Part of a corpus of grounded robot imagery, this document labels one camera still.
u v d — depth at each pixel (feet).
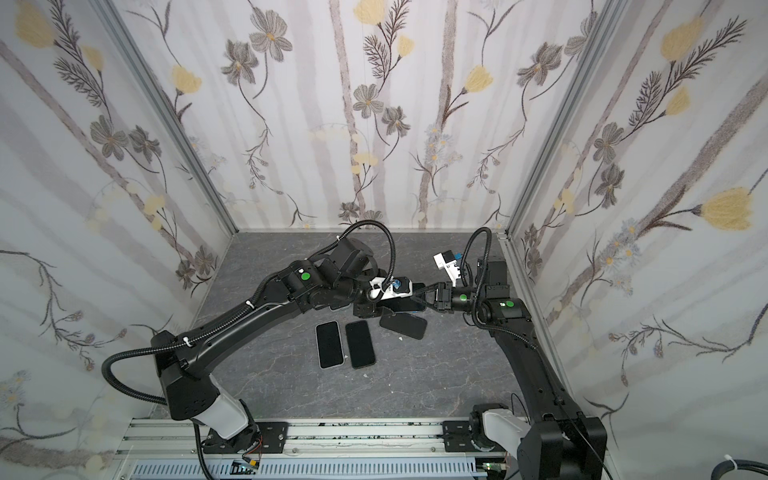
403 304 2.39
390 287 1.89
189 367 1.35
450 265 2.23
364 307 2.02
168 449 2.42
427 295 2.24
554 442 1.28
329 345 2.93
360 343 2.97
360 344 2.97
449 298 2.06
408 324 3.13
